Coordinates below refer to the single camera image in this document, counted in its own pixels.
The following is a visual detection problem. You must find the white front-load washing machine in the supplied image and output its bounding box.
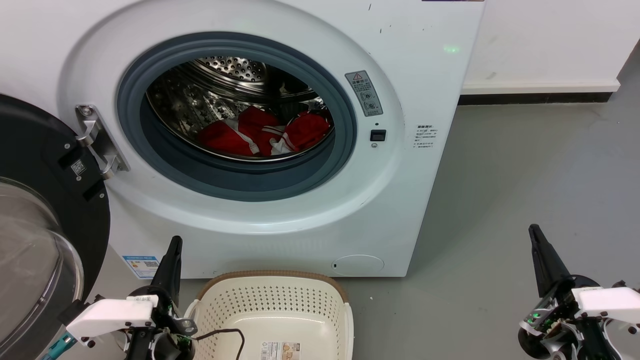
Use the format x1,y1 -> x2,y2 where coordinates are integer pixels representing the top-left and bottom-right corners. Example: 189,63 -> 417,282
0,0 -> 486,279

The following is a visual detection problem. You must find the printed paper product label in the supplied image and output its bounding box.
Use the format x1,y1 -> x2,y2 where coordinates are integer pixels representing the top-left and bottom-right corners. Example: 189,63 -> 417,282
260,341 -> 302,360

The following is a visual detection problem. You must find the black washing machine door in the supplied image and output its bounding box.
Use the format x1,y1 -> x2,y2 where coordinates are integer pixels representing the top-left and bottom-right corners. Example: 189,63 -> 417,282
0,93 -> 112,360

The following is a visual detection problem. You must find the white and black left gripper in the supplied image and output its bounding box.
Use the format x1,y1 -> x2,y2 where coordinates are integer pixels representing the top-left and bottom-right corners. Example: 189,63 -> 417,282
59,236 -> 198,360

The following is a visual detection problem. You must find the thin black cable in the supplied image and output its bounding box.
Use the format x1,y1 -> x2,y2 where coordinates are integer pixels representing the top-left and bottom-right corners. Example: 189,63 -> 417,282
194,327 -> 246,357

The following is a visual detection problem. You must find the silver metal door hinge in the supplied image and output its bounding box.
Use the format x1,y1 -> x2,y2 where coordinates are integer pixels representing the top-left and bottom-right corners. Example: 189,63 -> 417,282
75,104 -> 131,181

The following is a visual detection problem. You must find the red and white garment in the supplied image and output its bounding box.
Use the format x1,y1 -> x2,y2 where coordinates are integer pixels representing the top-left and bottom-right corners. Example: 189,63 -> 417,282
197,106 -> 333,158

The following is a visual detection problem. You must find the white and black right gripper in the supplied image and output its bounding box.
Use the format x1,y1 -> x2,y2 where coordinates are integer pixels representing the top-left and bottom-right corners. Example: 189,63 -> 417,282
517,224 -> 640,360

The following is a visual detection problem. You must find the round white filter cover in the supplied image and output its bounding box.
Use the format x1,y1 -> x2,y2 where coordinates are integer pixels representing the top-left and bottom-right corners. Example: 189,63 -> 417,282
331,254 -> 385,277

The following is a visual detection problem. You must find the blue energy label sticker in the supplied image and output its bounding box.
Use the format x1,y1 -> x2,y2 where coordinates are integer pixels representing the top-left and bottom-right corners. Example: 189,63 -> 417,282
122,255 -> 161,280

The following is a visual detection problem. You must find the black and white baseboard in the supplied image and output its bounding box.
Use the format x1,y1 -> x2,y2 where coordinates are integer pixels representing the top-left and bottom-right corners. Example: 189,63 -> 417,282
458,80 -> 621,106

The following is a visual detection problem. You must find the grey warning sticker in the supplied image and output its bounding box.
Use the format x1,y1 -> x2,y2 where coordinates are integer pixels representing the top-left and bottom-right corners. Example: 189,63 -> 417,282
345,70 -> 384,118

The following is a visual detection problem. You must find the grey rubber door gasket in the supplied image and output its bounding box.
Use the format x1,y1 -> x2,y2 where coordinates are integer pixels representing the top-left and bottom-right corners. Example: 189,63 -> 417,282
116,31 -> 358,202

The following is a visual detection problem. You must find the cream perforated laundry basket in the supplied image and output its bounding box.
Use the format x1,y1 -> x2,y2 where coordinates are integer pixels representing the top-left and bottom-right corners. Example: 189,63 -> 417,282
184,270 -> 355,360

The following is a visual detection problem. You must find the teal cable connector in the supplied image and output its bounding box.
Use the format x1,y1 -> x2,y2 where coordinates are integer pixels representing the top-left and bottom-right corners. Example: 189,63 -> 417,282
41,334 -> 77,360

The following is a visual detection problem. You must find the stainless steel washing machine drum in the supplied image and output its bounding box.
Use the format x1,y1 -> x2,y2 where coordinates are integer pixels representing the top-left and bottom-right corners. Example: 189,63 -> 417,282
146,56 -> 335,162

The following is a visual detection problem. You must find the small white text sticker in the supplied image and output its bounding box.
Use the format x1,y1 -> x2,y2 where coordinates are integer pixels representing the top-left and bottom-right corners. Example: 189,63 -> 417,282
413,124 -> 440,150

